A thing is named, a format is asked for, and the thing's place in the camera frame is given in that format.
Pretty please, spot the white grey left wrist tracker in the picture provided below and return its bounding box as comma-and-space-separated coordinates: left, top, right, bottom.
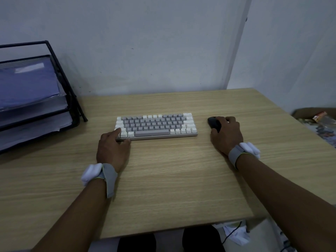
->
81, 163, 118, 199

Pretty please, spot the person's right hand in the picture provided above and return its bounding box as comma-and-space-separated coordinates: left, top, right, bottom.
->
210, 116, 244, 157

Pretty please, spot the person's right forearm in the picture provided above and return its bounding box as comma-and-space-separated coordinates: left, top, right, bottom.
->
235, 153, 336, 252

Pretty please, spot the brown cardboard box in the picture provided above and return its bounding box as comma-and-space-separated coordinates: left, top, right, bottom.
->
291, 107, 336, 149

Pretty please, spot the person's left hand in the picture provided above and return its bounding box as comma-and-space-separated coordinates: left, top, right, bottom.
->
96, 128, 131, 173

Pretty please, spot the person's left forearm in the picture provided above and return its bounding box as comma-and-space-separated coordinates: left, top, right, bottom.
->
31, 178, 111, 252

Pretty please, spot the blue document folder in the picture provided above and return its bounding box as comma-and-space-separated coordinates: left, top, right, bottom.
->
0, 55, 61, 111

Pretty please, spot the thick white paper stack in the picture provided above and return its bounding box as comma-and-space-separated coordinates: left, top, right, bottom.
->
0, 111, 73, 151

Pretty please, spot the grey white mechanical keyboard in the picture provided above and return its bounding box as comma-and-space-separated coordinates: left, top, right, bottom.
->
114, 113, 198, 141

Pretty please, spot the thin white paper stack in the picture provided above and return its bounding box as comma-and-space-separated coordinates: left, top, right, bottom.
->
0, 88, 68, 127

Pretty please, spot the person's leg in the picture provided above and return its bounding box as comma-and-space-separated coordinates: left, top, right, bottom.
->
182, 225, 226, 252
117, 233, 157, 252

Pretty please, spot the person's right leg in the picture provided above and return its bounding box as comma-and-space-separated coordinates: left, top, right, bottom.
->
182, 225, 226, 252

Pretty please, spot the white grey right wrist tracker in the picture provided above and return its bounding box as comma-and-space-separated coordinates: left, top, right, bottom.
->
228, 142, 261, 171

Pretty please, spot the clear packet with orange label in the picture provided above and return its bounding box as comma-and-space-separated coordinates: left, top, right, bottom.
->
312, 111, 328, 123

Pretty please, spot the crumpled white paper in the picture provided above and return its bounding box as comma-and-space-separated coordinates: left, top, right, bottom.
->
223, 223, 250, 246

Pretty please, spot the white grey wrist tracker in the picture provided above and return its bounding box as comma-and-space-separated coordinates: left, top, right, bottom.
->
228, 142, 261, 171
81, 163, 118, 199

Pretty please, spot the person's left leg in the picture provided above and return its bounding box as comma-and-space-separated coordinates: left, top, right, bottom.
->
117, 233, 157, 252

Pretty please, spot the black mesh document tray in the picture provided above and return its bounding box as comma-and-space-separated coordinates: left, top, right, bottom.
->
0, 40, 88, 155

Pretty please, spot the black cable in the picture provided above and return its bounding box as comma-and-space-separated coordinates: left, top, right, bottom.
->
221, 220, 243, 245

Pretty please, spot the black computer mouse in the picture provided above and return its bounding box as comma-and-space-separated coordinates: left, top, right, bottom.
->
207, 117, 222, 133

